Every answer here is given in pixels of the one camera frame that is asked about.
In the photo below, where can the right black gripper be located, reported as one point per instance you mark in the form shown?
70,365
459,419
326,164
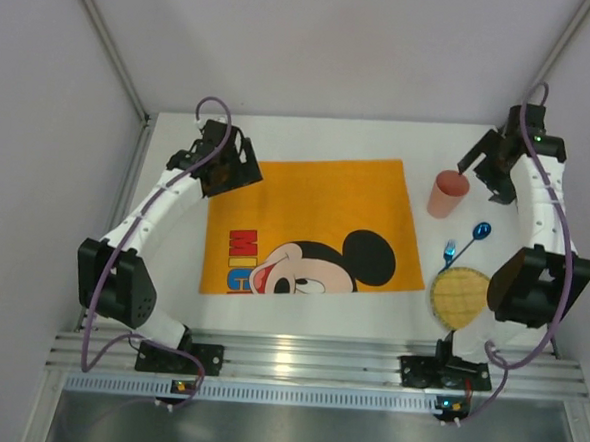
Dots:
490,156

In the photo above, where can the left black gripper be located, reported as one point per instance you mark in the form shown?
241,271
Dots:
243,165

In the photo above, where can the pink plastic cup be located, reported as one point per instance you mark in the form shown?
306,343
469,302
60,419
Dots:
449,189

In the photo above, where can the orange Mickey Mouse placemat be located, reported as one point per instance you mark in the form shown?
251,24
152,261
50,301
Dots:
314,228

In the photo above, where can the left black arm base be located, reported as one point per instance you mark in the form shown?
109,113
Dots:
156,360

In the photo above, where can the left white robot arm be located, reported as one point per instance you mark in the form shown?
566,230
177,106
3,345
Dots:
112,272

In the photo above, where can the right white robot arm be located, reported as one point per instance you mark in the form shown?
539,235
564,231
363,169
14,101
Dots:
522,165

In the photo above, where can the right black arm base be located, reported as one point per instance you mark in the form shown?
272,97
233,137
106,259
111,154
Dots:
443,370

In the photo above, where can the yellow round plate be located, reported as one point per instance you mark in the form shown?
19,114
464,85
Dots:
457,296

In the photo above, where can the perforated grey cable duct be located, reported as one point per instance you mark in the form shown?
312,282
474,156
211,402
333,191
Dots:
268,394

